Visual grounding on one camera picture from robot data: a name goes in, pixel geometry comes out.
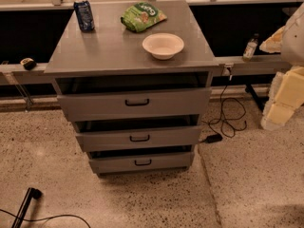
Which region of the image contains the green snack bag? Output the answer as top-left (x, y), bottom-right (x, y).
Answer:
top-left (121, 2), bottom-right (167, 32)

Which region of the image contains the blue soda can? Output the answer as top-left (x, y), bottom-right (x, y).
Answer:
top-left (73, 0), bottom-right (95, 32)

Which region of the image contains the grey bottom drawer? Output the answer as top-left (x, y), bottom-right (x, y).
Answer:
top-left (89, 151), bottom-right (194, 174)

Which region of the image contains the black power cable with adapter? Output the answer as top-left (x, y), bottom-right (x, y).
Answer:
top-left (198, 74), bottom-right (248, 144)

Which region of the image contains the black tape measure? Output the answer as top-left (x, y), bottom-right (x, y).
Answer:
top-left (20, 58), bottom-right (37, 70)

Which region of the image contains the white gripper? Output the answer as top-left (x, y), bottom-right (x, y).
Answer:
top-left (259, 27), bottom-right (304, 131)

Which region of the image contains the white bowl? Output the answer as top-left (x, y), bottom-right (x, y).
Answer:
top-left (142, 33), bottom-right (184, 60)

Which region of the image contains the grey drawer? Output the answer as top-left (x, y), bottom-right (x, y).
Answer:
top-left (76, 126), bottom-right (201, 152)
top-left (58, 88), bottom-right (211, 122)
top-left (89, 151), bottom-right (194, 174)

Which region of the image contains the grey drawer cabinet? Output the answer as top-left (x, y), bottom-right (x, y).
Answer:
top-left (46, 0), bottom-right (217, 161)

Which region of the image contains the thin black floor cable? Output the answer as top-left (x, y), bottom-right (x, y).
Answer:
top-left (0, 208), bottom-right (92, 228)

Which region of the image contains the grey metal rail bench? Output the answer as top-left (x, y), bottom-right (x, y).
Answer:
top-left (0, 54), bottom-right (292, 86)

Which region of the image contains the grey middle drawer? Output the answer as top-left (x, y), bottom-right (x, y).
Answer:
top-left (76, 126), bottom-right (201, 152)

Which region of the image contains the black stand leg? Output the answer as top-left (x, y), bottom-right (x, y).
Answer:
top-left (11, 187), bottom-right (42, 228)

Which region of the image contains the small clear bottle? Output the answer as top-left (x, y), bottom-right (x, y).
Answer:
top-left (242, 33), bottom-right (259, 62)

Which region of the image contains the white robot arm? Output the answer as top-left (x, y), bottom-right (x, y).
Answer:
top-left (259, 4), bottom-right (304, 130)

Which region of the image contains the grey top drawer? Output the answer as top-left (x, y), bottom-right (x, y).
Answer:
top-left (58, 88), bottom-right (211, 122)

